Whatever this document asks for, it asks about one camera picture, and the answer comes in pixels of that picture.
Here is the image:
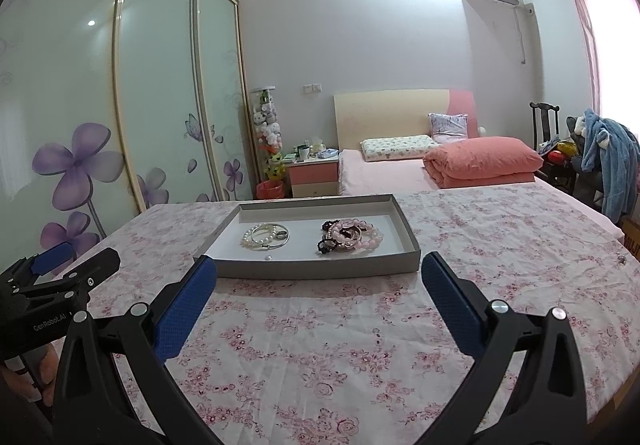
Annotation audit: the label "pink and cream nightstand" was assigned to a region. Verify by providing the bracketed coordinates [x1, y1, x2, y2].
[283, 158, 340, 198]

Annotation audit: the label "pink floral bed sheet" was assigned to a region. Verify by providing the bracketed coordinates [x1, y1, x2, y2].
[50, 188, 640, 445]

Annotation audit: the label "floral glass sliding wardrobe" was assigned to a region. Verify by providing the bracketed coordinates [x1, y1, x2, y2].
[0, 0, 253, 256]

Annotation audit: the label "blue fleece robe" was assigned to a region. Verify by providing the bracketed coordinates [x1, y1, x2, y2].
[580, 108, 640, 221]

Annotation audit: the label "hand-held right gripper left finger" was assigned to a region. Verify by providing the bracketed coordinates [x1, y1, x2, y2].
[50, 255, 223, 445]

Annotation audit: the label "brown cardboard box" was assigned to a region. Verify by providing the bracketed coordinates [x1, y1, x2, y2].
[622, 218, 640, 257]

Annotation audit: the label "bed with pink sheet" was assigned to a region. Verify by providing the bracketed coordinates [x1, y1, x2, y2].
[333, 88, 626, 238]

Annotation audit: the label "white printed pillow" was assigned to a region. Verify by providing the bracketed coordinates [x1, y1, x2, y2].
[360, 135, 438, 162]

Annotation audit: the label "person's left hand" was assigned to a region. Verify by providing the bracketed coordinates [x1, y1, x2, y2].
[0, 342, 57, 402]

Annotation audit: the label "dark wooden chair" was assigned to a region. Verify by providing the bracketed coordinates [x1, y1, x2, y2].
[530, 102, 576, 191]

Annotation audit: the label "dark grey chair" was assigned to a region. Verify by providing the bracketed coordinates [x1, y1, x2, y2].
[567, 118, 608, 212]

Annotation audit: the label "clear tube of plush toys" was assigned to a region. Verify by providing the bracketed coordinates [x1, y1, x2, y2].
[249, 86, 286, 183]

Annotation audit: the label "grey jewelry tray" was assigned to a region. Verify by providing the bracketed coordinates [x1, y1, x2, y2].
[192, 194, 422, 281]

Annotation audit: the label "red trash basket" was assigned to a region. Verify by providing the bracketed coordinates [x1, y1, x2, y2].
[256, 180, 286, 200]

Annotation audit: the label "dark bead bracelet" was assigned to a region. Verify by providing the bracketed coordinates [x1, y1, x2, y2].
[316, 220, 351, 256]

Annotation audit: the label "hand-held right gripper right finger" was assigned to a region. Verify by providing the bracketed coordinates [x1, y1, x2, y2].
[421, 251, 590, 445]

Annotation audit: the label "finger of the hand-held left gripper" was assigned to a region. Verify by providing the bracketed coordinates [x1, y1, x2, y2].
[0, 241, 75, 287]
[15, 247, 122, 312]

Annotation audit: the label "pink bead bracelet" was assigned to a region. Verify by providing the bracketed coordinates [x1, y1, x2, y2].
[340, 225, 384, 252]

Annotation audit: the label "colourful plush toys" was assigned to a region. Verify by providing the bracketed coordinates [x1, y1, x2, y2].
[537, 139, 581, 166]

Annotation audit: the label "salmon folded quilt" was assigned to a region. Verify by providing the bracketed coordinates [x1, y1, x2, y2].
[422, 136, 545, 189]

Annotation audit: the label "purple pillow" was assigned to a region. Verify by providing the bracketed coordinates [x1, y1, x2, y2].
[427, 113, 469, 144]

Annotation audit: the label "pink curtain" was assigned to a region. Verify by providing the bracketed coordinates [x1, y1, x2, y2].
[555, 0, 640, 121]

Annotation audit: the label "white pearl bracelet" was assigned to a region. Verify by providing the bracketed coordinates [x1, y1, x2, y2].
[241, 224, 281, 252]

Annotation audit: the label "white pipe cover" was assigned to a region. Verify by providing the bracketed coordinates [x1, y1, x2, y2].
[514, 4, 533, 66]

